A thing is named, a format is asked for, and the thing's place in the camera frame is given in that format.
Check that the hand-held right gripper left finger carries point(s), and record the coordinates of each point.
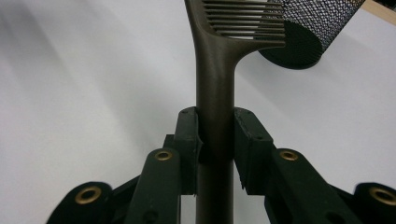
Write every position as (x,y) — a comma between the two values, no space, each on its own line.
(162,183)

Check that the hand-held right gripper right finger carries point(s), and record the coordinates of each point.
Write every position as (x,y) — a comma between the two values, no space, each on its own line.
(289,183)

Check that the dark brown comb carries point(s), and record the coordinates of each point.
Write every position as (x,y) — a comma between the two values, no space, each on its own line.
(214,77)

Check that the black mesh pen holder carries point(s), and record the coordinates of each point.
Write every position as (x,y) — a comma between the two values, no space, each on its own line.
(305,40)

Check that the wooden table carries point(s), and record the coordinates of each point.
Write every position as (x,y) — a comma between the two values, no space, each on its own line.
(381,12)

